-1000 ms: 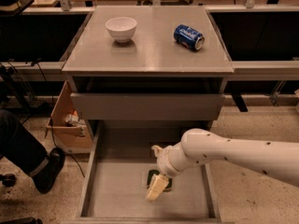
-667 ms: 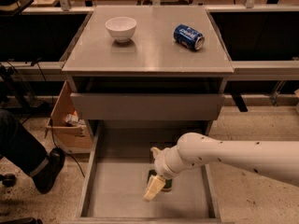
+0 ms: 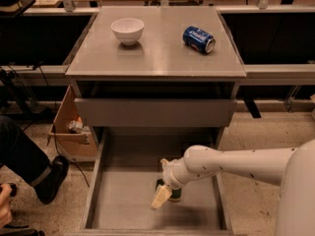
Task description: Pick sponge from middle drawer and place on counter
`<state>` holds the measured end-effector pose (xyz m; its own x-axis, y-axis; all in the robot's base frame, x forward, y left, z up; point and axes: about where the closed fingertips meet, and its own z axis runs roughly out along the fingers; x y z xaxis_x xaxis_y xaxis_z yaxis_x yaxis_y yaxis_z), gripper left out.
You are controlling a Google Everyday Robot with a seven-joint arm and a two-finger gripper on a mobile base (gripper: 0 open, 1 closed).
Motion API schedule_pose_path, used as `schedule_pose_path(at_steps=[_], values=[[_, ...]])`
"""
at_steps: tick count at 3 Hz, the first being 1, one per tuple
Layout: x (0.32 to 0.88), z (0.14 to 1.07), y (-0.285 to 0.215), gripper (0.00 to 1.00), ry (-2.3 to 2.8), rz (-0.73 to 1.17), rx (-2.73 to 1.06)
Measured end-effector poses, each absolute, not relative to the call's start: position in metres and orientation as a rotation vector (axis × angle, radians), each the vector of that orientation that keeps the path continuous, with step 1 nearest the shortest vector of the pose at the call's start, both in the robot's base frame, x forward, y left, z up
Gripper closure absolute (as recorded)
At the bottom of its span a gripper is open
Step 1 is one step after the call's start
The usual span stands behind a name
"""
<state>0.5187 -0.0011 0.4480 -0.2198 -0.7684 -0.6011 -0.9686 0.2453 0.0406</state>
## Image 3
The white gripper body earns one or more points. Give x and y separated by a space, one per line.
170 177

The green yellow sponge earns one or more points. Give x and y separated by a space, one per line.
176 194

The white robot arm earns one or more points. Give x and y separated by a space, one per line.
293 169

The open grey middle drawer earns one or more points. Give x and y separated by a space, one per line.
126 171

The grey drawer cabinet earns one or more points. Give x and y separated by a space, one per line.
159 65

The grey top drawer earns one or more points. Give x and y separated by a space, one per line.
156 113

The person hand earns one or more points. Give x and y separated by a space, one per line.
5 208

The cardboard box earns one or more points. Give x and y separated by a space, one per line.
75 147

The crumpled item in box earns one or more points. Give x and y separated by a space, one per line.
77 126

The black shoe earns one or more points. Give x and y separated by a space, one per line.
48 187

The blue Pepsi can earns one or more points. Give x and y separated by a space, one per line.
199 39

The white ceramic bowl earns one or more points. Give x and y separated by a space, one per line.
128 30

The person leg dark trousers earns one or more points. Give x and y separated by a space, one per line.
19 153

